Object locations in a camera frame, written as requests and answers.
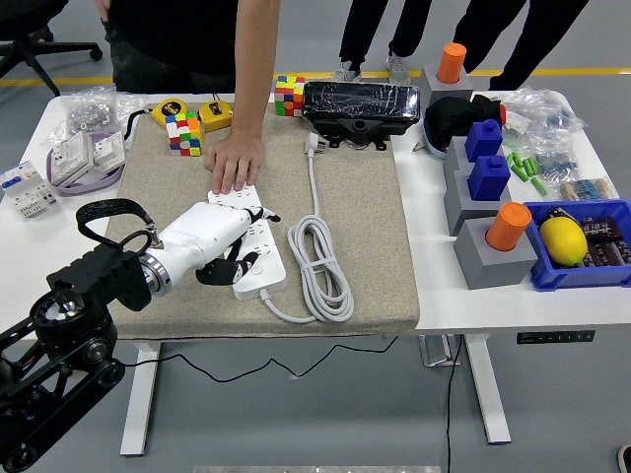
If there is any multicolour puzzle cube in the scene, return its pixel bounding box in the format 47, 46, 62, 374
273, 74, 308, 118
165, 111, 205, 158

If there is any black hanging cable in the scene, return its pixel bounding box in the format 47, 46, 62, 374
445, 334, 464, 473

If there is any yellow lemon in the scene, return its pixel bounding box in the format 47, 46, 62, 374
538, 216, 589, 269

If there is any white circuit breaker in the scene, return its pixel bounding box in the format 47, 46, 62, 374
0, 160, 58, 219

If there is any clear bag of nuts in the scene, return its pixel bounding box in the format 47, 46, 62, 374
41, 83, 149, 149

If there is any round yellow tape measure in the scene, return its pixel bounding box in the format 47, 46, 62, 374
121, 97, 191, 150

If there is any plain grey block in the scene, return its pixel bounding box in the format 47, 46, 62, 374
443, 169, 514, 237

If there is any dark brown capacitor pile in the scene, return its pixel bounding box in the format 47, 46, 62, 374
579, 215, 631, 268

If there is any white power cable with plug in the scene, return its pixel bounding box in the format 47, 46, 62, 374
256, 130, 356, 325

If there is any person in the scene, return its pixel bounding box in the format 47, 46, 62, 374
332, 0, 433, 86
96, 0, 243, 95
452, 0, 591, 93

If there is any black film-wrapped device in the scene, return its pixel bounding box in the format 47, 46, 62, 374
301, 80, 423, 152

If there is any white blue rounded base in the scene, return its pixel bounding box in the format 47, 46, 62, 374
424, 132, 453, 162

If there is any person's left hand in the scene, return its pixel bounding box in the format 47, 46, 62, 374
204, 128, 266, 195

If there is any blue plastic bin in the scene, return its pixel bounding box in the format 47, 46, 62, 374
522, 198, 631, 293

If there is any black cloth bundle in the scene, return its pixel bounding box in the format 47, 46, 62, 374
423, 93, 504, 149

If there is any bag of blue components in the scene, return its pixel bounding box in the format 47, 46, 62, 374
534, 142, 581, 181

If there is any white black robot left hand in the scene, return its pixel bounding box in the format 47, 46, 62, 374
146, 200, 282, 297

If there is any white table leg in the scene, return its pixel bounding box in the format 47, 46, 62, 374
119, 339, 164, 457
462, 333, 513, 445

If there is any blue block with knob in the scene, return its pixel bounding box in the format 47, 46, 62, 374
466, 154, 512, 201
464, 118, 504, 164

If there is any black table control panel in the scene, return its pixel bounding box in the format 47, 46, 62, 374
516, 329, 596, 345

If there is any grey block with round hole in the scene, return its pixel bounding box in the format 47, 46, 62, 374
418, 65, 474, 107
453, 216, 539, 291

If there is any white power strip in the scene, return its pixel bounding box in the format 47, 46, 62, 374
207, 185, 288, 302

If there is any black office chair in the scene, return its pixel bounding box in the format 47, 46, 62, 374
0, 0, 104, 98

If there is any square yellow tape measure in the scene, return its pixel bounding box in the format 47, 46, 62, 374
197, 91, 235, 133

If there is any large clear parts bag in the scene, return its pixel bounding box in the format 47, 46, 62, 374
492, 86, 591, 149

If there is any large white socket plate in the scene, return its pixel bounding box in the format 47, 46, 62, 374
50, 130, 96, 188

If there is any bag of striped resistors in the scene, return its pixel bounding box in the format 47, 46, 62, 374
559, 176, 617, 201

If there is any grey-brown mat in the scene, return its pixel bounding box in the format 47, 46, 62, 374
90, 101, 421, 342

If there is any thin black plug cord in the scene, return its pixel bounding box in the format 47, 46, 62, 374
117, 335, 399, 384

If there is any small white socket plate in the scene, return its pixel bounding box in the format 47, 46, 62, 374
91, 131, 127, 171

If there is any orange cylinder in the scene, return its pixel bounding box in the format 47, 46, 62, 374
485, 201, 532, 252
437, 42, 468, 85

